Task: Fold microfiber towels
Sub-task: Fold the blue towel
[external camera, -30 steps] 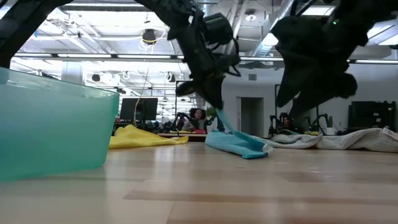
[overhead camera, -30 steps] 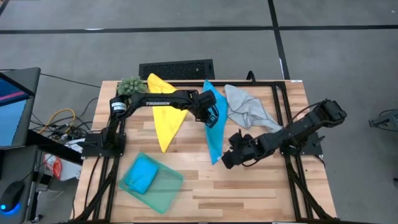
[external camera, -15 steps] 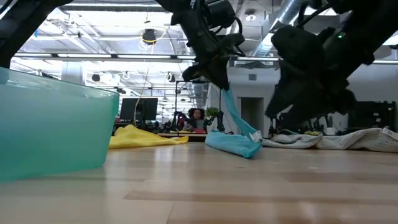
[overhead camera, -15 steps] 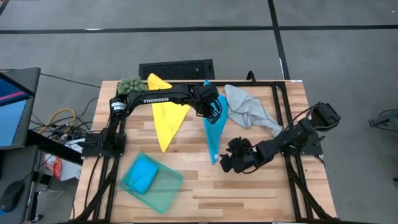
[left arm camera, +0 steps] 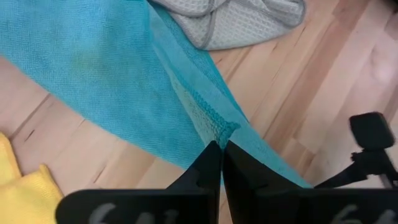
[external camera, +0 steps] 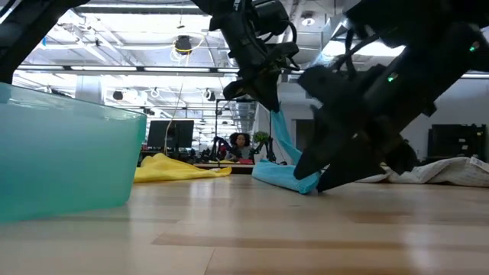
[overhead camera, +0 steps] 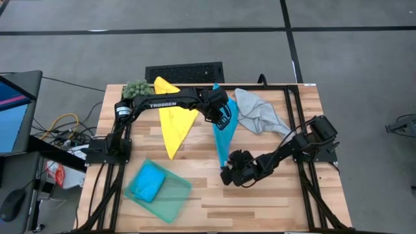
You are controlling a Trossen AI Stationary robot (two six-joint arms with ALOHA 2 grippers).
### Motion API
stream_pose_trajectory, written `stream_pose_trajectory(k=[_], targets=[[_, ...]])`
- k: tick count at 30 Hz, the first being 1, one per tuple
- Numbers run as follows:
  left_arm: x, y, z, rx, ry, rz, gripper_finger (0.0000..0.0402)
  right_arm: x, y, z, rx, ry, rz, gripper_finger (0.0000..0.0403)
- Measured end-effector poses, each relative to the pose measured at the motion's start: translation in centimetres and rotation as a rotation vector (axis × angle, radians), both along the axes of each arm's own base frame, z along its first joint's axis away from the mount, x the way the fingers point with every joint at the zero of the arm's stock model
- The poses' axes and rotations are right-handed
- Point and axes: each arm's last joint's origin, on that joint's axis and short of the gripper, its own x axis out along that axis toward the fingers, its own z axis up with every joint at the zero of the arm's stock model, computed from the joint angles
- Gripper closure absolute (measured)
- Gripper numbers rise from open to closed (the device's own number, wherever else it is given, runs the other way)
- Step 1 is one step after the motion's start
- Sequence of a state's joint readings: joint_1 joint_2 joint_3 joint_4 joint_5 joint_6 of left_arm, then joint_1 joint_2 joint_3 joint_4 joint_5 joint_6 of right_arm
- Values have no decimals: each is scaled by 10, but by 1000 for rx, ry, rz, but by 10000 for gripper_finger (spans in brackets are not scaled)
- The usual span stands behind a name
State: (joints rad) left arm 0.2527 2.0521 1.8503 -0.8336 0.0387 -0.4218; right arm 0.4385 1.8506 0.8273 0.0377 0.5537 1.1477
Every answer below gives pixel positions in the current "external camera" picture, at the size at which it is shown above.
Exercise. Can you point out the black tube frame stand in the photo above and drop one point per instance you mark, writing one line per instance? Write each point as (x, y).
(229, 100)

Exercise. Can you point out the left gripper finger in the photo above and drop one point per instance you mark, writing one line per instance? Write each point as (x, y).
(242, 89)
(269, 91)

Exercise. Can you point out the yellow microfiber towel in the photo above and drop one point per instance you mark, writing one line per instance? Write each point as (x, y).
(172, 170)

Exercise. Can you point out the grey microfiber towel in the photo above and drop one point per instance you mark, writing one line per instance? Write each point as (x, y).
(439, 173)

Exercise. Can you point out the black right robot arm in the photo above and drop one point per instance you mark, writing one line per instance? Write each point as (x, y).
(439, 38)

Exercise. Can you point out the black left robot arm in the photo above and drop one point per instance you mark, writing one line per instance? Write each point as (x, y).
(23, 38)

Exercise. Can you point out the black background robot arm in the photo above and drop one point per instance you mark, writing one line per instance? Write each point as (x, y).
(217, 147)

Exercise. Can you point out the person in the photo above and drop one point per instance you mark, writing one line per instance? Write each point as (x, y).
(240, 145)

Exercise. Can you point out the ceiling light strip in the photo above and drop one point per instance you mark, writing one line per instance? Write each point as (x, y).
(475, 76)
(114, 69)

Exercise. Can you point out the translucent green plastic bin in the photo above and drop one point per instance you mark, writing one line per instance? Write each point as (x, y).
(65, 160)

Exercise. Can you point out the black round ceiling speaker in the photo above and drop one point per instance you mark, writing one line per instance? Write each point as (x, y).
(117, 95)

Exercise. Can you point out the blue microfiber towel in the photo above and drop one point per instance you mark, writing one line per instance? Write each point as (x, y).
(275, 173)

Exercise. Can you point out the black shelf cabinet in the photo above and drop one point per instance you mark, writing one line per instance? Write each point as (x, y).
(456, 141)

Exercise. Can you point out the small green potted plant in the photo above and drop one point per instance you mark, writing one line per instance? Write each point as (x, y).
(261, 137)

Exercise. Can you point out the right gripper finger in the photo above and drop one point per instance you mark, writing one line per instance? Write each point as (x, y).
(317, 160)
(351, 172)

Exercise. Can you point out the black monitor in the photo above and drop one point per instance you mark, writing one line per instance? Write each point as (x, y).
(170, 133)

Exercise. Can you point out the wooden background table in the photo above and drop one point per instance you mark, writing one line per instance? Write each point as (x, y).
(221, 166)

